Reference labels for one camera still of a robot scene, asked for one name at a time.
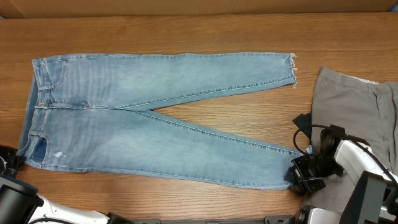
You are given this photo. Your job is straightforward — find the light blue denim jeans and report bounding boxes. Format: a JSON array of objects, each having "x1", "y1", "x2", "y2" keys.
[{"x1": 17, "y1": 52, "x2": 299, "y2": 190}]

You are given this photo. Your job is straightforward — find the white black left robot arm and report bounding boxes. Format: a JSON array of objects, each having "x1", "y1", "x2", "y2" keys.
[{"x1": 1, "y1": 146, "x2": 131, "y2": 224}]

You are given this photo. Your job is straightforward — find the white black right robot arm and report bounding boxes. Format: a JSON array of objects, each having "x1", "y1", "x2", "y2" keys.
[{"x1": 284, "y1": 125, "x2": 397, "y2": 224}]

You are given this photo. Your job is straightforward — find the small blue tag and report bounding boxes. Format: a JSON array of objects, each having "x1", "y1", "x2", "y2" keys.
[{"x1": 305, "y1": 145, "x2": 313, "y2": 154}]

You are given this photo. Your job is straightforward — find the black cloth piece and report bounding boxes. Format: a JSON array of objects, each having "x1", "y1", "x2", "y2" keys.
[{"x1": 292, "y1": 113, "x2": 312, "y2": 138}]

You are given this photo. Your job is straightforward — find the grey folded shorts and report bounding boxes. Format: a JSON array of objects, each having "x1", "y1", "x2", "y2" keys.
[{"x1": 303, "y1": 67, "x2": 398, "y2": 214}]

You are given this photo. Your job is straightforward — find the brown cardboard back panel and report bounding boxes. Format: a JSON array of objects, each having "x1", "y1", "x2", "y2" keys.
[{"x1": 1, "y1": 0, "x2": 396, "y2": 18}]

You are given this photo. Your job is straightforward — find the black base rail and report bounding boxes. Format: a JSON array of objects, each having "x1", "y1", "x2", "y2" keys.
[{"x1": 132, "y1": 215, "x2": 294, "y2": 224}]

